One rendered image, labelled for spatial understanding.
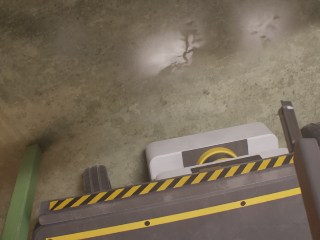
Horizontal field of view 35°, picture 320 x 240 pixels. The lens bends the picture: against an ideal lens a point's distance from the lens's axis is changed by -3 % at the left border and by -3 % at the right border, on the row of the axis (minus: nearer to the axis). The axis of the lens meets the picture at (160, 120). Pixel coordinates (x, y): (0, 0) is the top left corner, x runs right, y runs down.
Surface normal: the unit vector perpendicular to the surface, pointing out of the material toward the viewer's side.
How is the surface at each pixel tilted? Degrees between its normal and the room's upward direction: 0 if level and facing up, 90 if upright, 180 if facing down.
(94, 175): 77
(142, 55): 0
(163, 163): 0
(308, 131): 90
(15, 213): 90
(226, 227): 0
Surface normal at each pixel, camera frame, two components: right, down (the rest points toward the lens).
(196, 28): 0.14, 0.32
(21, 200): -0.29, -0.89
